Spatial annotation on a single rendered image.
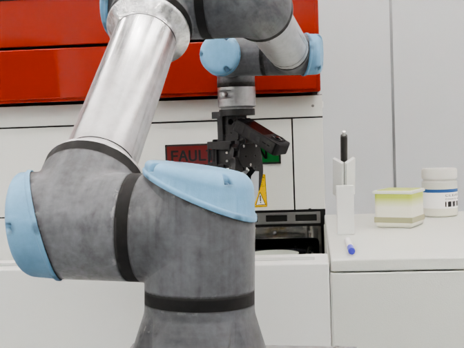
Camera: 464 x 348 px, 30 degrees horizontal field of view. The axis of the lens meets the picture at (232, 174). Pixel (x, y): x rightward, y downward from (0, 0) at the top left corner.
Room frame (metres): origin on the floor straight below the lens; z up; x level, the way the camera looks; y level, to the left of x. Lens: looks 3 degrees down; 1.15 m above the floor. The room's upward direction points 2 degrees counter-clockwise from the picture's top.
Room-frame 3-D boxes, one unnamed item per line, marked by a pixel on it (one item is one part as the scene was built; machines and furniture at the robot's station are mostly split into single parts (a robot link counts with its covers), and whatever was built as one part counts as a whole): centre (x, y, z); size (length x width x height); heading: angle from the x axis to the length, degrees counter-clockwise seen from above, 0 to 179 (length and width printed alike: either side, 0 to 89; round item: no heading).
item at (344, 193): (1.51, -0.20, 1.03); 0.06 x 0.04 x 0.13; 175
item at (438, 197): (1.73, -0.41, 1.01); 0.07 x 0.07 x 0.10
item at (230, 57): (1.61, -0.01, 1.29); 0.11 x 0.11 x 0.08; 78
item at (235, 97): (1.71, -0.01, 1.21); 0.08 x 0.08 x 0.05
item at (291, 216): (1.86, 0.03, 0.96); 0.44 x 0.01 x 0.02; 85
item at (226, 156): (1.72, -0.01, 1.13); 0.09 x 0.08 x 0.12; 51
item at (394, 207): (1.59, -0.31, 1.00); 0.07 x 0.07 x 0.07; 60
